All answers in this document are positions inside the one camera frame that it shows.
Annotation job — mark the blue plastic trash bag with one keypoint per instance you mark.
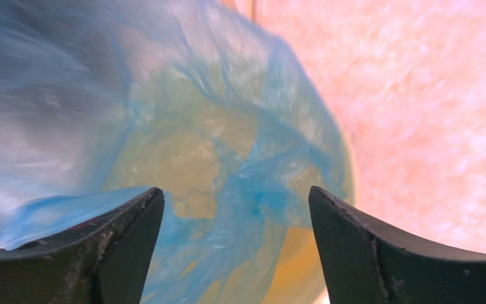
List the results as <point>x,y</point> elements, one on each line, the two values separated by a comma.
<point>100,100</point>

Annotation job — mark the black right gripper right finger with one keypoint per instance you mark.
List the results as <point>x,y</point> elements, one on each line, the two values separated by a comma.
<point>366,260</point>

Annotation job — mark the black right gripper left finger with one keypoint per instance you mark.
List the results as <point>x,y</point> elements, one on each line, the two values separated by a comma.
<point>103,260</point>

